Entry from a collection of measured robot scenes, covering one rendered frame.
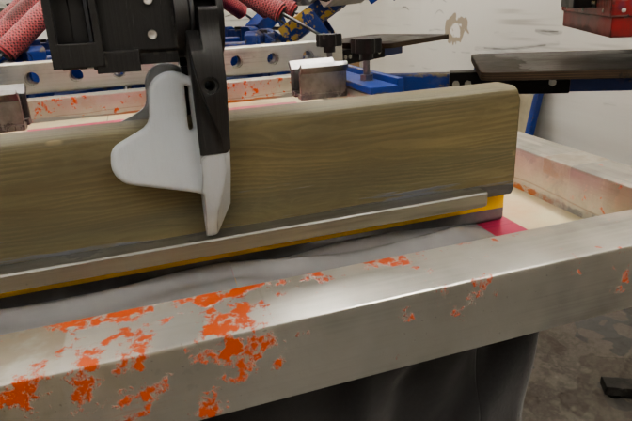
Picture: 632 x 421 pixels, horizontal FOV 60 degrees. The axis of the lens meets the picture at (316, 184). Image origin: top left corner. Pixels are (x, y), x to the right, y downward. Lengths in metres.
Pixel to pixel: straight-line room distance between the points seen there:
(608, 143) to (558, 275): 2.62
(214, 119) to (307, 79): 0.54
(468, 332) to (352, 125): 0.14
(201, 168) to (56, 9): 0.10
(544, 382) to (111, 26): 1.71
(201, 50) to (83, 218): 0.12
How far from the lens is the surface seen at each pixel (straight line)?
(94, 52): 0.28
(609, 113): 2.88
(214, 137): 0.28
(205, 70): 0.27
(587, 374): 1.94
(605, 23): 1.30
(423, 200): 0.36
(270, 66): 1.04
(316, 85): 0.81
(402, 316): 0.25
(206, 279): 0.34
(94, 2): 0.28
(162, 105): 0.29
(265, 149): 0.32
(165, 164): 0.29
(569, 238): 0.32
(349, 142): 0.33
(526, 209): 0.45
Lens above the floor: 1.11
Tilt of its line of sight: 19 degrees down
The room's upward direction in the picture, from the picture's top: 3 degrees counter-clockwise
